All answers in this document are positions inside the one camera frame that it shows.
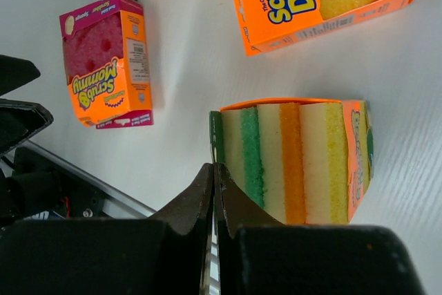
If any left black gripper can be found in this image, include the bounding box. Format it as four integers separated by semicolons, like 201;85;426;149
1;55;54;155

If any aluminium mounting rail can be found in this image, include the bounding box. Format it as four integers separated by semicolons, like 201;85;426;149
27;139;158;220

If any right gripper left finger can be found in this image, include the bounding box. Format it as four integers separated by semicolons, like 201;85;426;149
1;163;213;294

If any pink sponge orange box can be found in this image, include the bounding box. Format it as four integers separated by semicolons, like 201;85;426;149
59;0;153;129

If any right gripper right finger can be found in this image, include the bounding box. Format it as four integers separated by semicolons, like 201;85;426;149
214;164;424;294

